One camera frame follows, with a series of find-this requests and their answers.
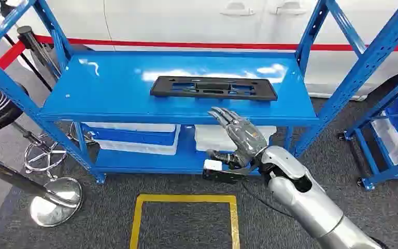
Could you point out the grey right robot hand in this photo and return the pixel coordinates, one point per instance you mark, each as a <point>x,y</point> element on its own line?
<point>245,137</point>

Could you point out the narrow clear plastic bin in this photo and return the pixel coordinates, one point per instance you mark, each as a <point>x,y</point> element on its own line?
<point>216,139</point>

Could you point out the long red barrier belt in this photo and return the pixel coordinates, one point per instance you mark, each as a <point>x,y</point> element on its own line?
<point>192,45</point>

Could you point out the wide clear plastic bin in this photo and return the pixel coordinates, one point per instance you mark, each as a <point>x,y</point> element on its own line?
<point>137,144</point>

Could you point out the white car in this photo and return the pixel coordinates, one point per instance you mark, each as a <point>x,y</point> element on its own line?
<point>185,20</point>

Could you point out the yellow tape floor square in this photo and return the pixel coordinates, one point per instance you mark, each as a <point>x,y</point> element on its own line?
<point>137,220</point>

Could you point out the large blue steel shelf rack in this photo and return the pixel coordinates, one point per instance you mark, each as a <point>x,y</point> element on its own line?
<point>116,92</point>

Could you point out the stanchion with spoked chrome base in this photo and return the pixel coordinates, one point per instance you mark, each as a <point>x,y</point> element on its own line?
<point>44,154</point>

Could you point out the black barrier belt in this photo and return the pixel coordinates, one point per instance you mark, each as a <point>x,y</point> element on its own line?
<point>13,44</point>

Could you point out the short red barrier belt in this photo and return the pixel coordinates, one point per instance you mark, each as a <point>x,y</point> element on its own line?
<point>3,63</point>

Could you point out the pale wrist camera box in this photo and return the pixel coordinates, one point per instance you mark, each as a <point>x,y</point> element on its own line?
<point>213,165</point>

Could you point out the black plastic plate frame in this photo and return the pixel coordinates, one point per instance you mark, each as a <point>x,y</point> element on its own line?
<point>212,88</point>

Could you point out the black stanchion post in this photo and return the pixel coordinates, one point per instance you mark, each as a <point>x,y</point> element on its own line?
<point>34,43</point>

